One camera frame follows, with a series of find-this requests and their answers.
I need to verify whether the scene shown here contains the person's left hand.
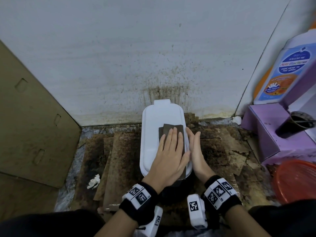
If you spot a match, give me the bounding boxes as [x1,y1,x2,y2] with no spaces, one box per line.
[142,127,191,194]

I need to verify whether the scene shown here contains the person's right hand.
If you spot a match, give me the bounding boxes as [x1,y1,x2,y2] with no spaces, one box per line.
[186,127,216,183]

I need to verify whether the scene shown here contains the dark brown sandpaper sheet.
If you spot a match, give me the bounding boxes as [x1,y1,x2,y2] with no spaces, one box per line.
[158,124,187,180]

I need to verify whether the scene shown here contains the white plastic container with lid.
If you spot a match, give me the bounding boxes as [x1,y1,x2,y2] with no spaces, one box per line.
[139,99,193,179]

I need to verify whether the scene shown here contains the person's left forearm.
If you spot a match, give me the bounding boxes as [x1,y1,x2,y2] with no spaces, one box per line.
[94,208,139,237]

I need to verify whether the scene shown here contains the person's right forearm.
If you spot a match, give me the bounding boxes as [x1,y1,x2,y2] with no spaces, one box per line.
[223,204,271,237]

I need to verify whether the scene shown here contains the small stained cardboard pieces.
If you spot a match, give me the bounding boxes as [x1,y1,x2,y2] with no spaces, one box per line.
[184,113,199,129]

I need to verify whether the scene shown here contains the stained brown cardboard sheet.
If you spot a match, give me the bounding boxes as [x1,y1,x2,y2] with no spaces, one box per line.
[93,137,114,202]
[102,131,143,211]

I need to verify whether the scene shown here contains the black right wristband with markers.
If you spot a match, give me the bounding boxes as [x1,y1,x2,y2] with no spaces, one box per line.
[201,175,242,217]

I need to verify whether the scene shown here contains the black wristband with markers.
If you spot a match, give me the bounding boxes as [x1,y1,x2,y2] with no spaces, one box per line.
[119,182,158,226]
[201,175,242,217]

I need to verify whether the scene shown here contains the black left wristband with markers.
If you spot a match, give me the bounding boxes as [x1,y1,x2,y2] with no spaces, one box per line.
[119,182,158,226]

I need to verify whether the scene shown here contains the purple cardboard box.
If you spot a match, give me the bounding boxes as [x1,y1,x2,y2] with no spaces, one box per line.
[240,103,316,169]

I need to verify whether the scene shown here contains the crumpled white tissue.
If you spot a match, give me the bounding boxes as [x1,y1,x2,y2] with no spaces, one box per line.
[87,174,101,190]

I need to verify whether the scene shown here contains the dark round cup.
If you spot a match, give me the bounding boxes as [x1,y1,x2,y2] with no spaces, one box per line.
[275,111,316,139]

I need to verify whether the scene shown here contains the red plastic basket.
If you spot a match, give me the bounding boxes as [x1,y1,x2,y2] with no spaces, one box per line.
[273,159,316,204]

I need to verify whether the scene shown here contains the orange bottle with blue label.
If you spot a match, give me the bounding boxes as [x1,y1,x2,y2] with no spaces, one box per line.
[253,21,316,105]

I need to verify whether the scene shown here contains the large brown cardboard box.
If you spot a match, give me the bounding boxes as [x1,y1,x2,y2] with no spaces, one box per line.
[0,39,82,221]

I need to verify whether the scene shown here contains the person's black trousers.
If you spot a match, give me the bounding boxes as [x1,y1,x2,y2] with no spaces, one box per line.
[0,199,316,237]

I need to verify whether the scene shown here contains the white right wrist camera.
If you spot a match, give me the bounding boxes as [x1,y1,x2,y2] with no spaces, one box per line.
[187,194,208,230]

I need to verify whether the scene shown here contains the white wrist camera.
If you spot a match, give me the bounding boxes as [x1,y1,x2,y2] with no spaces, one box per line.
[133,205,163,237]
[187,194,208,230]

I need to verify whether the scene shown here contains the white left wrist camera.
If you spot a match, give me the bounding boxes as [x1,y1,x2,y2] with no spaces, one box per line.
[133,205,163,237]

